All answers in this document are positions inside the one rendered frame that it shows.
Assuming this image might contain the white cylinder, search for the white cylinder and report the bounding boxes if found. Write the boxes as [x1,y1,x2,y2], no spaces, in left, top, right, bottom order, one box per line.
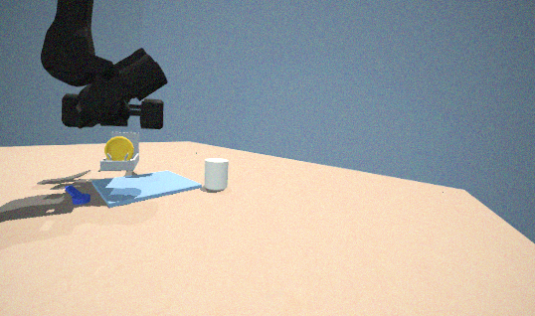
[204,158,229,190]

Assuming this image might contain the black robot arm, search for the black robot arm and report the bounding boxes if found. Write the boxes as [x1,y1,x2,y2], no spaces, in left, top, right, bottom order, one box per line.
[41,0,168,129]

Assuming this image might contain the white dish rack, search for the white dish rack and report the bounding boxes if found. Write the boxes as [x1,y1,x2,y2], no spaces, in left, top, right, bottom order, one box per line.
[99,132,139,171]

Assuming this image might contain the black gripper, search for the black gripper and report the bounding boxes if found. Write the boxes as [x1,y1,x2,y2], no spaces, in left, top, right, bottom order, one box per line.
[62,93,164,129]

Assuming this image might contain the yellow round plate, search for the yellow round plate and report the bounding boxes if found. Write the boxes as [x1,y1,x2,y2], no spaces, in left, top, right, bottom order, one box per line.
[104,136,134,161]

